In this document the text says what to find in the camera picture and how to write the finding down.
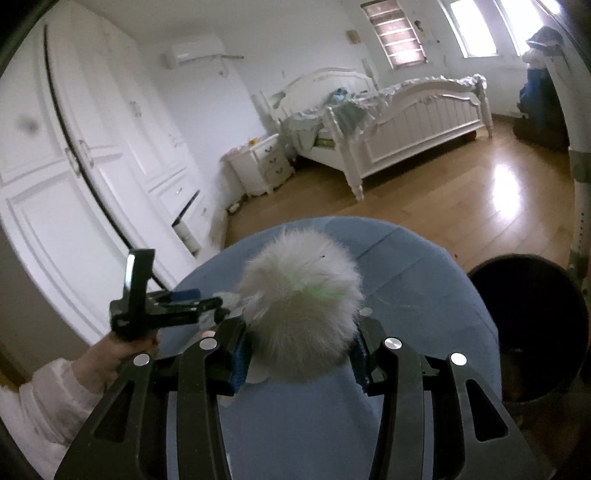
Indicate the white clothes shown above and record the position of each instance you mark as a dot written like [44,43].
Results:
[534,53]

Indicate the striped window blind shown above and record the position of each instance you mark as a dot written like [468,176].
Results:
[395,32]

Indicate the open white drawer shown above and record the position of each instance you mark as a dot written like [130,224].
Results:
[189,221]

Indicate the blue cloth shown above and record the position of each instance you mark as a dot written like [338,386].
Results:
[531,90]

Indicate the white air conditioner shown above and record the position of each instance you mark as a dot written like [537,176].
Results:
[196,53]

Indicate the white wardrobe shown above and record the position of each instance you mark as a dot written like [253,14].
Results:
[69,115]

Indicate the dark chair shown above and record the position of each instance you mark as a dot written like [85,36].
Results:
[540,129]

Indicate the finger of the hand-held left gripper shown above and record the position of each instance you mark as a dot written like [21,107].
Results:
[194,311]
[184,294]

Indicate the small floor item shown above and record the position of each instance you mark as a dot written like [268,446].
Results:
[234,206]

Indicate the blue plush toy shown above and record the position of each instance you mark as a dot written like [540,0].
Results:
[340,94]

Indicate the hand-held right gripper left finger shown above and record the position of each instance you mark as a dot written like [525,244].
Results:
[238,364]

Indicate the black trash bin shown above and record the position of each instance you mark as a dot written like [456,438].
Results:
[521,323]

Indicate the white bed frame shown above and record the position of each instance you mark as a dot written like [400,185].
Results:
[415,120]

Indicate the beige wall fixture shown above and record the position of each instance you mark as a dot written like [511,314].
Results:
[353,37]

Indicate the pale green bedding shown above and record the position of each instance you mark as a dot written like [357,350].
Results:
[351,110]

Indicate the white stand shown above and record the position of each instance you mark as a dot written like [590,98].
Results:
[581,184]

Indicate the white nightstand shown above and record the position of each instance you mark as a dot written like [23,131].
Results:
[263,164]

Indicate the person's left hand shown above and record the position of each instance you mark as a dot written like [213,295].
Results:
[106,357]

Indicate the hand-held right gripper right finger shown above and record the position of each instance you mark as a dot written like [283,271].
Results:
[362,364]

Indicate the window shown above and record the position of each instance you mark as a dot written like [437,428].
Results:
[471,27]
[526,11]

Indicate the white fluffy ball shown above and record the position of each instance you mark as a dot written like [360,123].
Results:
[300,314]

